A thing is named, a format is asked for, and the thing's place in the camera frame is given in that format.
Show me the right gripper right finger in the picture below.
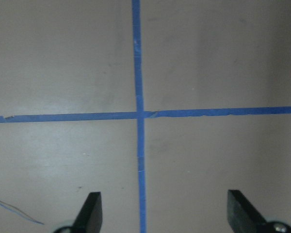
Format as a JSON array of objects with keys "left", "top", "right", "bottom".
[{"left": 227, "top": 190, "right": 269, "bottom": 233}]

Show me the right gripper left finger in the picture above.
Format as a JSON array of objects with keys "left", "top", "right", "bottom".
[{"left": 71, "top": 192, "right": 103, "bottom": 233}]

